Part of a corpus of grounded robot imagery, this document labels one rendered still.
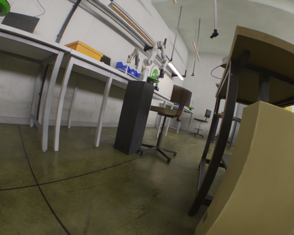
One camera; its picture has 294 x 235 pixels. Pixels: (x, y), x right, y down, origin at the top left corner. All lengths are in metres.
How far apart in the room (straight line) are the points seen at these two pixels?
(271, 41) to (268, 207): 0.62
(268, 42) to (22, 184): 1.37
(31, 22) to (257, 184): 2.16
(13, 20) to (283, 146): 2.28
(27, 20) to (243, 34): 1.94
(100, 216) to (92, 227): 0.09
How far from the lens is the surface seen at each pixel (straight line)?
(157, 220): 0.77
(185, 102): 1.56
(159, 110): 1.56
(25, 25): 1.86
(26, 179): 0.94
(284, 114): 0.48
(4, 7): 1.20
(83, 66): 1.30
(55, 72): 1.17
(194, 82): 6.86
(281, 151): 0.49
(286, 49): 0.67
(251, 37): 0.60
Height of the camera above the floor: 0.55
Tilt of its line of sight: 3 degrees down
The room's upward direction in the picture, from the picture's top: 13 degrees clockwise
